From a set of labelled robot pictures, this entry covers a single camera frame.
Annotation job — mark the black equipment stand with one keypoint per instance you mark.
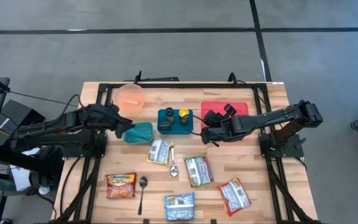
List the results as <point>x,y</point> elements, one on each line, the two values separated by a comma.
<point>11,160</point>

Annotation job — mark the blue ramen packet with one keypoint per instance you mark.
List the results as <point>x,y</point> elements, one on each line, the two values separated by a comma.
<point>179,207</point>

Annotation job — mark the yellow-lid spice jar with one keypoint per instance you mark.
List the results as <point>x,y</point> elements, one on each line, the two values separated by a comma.
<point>184,112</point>

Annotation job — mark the black camera mast foot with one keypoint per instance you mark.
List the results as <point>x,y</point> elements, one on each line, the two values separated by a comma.
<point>163,79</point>

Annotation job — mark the yellow ramen packet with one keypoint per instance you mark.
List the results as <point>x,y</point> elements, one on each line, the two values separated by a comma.
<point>158,151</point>

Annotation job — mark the small silver spoon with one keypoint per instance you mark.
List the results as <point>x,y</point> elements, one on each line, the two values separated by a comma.
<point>173,170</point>

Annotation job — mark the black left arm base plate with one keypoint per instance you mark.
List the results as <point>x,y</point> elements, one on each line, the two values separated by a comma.
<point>82,153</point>

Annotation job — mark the dark blue plastic tray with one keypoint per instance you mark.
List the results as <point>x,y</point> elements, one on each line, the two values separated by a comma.
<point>179,129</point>

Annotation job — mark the white paper sheet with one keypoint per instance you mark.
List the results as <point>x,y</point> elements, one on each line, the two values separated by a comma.
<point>22,180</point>

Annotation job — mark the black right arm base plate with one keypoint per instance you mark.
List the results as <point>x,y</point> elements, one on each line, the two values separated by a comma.
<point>286,152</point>

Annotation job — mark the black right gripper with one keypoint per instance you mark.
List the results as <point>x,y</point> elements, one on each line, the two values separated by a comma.
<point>224,130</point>

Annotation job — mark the black cardboard box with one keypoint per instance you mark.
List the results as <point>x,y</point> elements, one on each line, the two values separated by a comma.
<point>6,121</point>

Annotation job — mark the red ramen packet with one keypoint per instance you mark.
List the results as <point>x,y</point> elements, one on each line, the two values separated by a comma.
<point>234,196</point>

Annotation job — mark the white table sticker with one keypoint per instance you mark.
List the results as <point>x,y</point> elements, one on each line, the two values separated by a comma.
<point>278,82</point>

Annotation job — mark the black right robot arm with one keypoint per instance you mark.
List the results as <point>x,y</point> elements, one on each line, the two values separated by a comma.
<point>275,116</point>

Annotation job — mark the teal plastic bin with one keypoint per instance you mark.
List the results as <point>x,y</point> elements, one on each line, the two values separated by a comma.
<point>146,127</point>

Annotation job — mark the orange Maruchan ramen packet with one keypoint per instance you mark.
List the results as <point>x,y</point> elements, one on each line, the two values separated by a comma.
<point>120,186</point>

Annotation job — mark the small black box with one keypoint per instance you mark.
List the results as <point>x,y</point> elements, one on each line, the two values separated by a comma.
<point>165,126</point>

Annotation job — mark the green ramen packet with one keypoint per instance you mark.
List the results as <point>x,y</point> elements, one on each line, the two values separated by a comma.
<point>198,171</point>

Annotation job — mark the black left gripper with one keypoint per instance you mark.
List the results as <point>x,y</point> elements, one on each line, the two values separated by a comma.
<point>99,117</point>

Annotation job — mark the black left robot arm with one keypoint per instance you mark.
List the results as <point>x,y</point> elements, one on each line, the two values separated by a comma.
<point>57,124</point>

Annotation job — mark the red plastic tray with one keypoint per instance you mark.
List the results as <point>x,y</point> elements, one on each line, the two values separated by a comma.
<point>216,106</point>

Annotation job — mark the black table clamp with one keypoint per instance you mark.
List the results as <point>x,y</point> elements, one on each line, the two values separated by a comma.
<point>146,221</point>
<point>213,221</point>

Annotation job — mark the white round cap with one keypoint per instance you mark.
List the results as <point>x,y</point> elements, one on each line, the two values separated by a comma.
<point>44,190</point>

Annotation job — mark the orange translucent bowl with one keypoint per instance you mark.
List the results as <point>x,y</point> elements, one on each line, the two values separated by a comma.
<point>129,96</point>

